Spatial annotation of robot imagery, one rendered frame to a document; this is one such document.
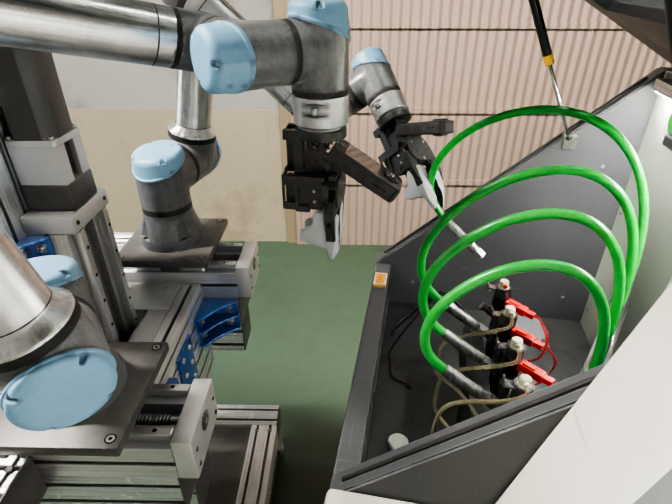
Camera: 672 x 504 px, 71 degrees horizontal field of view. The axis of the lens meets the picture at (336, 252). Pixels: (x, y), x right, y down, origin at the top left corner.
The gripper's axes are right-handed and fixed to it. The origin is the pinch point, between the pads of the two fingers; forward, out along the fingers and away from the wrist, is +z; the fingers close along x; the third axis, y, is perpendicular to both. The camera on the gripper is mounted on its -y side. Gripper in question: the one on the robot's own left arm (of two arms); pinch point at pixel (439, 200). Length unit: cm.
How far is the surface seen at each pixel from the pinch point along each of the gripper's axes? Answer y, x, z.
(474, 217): 6.8, -22.5, 3.3
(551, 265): -25.6, 25.1, 18.8
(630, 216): -30.0, 4.7, 16.8
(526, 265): -23.5, 26.6, 17.8
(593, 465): -26, 36, 37
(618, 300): -25.3, 9.8, 26.8
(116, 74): 183, -34, -167
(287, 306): 163, -78, -7
